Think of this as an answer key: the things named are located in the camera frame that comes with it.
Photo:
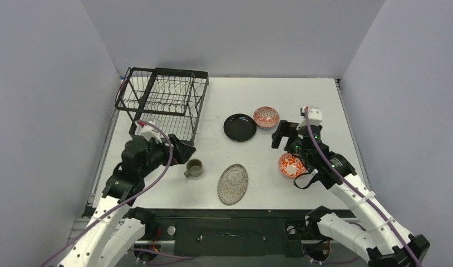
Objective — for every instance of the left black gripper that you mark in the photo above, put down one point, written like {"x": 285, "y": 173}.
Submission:
{"x": 182, "y": 152}

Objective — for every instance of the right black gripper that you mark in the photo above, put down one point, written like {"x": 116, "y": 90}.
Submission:
{"x": 286, "y": 130}

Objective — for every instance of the olive green ceramic mug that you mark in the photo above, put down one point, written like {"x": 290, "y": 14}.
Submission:
{"x": 194, "y": 168}

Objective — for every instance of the black round plate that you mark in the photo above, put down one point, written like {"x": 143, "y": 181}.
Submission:
{"x": 239, "y": 127}

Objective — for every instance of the speckled oval plate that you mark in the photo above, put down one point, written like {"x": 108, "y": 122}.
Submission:
{"x": 232, "y": 184}

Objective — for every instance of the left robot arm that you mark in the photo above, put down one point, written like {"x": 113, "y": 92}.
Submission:
{"x": 116, "y": 224}

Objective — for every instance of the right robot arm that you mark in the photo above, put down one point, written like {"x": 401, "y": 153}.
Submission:
{"x": 382, "y": 241}

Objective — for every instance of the red patterned upturned bowl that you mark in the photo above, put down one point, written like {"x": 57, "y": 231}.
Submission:
{"x": 266, "y": 117}

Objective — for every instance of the orange floral bowl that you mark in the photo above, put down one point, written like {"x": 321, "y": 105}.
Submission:
{"x": 291, "y": 166}

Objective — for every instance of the black wire dish rack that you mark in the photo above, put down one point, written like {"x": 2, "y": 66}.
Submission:
{"x": 172, "y": 98}

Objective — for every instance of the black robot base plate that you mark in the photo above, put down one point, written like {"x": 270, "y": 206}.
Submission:
{"x": 228, "y": 232}

